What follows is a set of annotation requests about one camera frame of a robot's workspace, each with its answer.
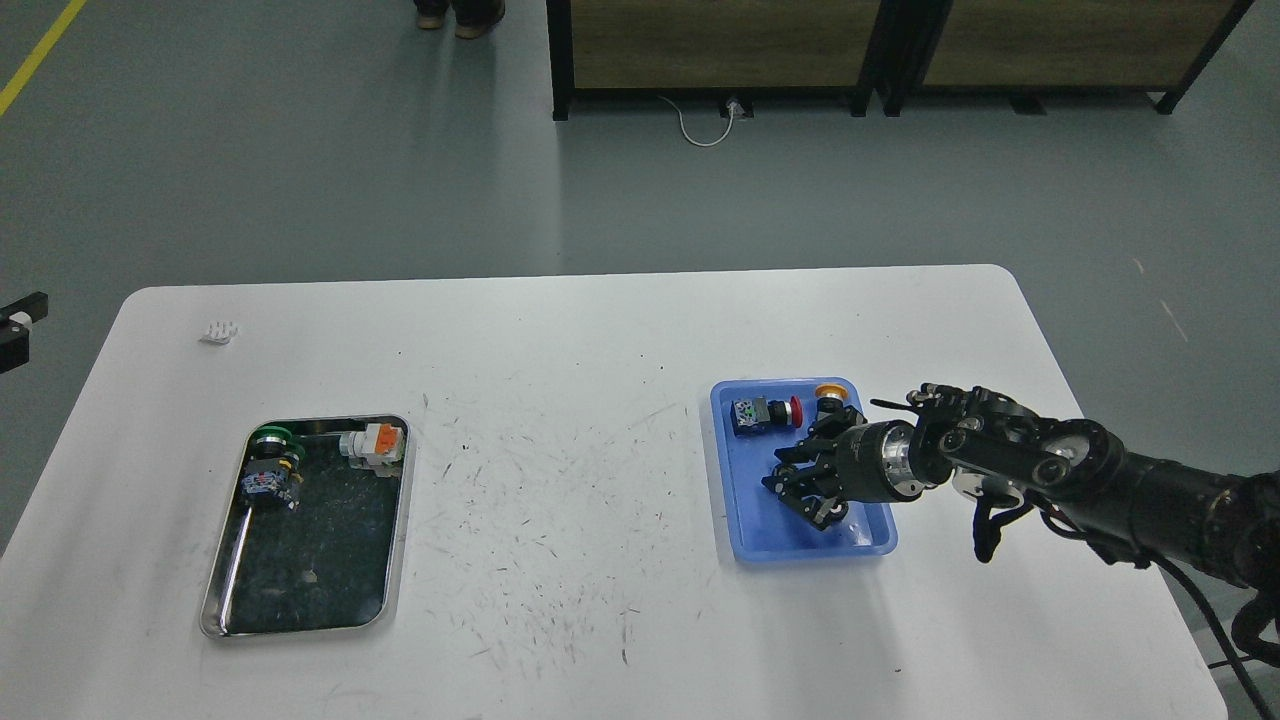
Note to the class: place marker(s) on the left wooden cabinet black frame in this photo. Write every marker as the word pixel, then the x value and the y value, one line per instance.
pixel 717 50

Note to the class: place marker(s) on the right wooden cabinet black frame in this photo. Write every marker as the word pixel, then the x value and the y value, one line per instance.
pixel 1027 50

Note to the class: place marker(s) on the small white plastic clip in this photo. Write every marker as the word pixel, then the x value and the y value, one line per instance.
pixel 220 333

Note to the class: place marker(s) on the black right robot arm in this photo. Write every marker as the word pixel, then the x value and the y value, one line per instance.
pixel 1216 534

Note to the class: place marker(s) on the red push button switch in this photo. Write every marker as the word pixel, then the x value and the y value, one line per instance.
pixel 752 416

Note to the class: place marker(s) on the silver metal tray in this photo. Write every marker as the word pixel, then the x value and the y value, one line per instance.
pixel 331 565

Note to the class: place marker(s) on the wooden cabinet black frame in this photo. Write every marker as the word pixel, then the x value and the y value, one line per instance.
pixel 717 50
pixel 1027 50

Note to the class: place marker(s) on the orange white switch block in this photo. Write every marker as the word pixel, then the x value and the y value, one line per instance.
pixel 379 447

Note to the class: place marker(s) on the yellow push button switch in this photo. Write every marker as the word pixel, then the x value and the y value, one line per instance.
pixel 831 399

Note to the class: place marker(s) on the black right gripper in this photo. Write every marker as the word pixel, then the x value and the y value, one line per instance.
pixel 868 463

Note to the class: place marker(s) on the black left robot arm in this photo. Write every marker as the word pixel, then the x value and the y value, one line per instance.
pixel 16 324

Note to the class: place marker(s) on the blue plastic tray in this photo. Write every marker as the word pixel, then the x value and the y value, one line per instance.
pixel 761 528

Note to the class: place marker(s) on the green push button switch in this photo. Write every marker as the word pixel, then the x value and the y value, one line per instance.
pixel 270 472

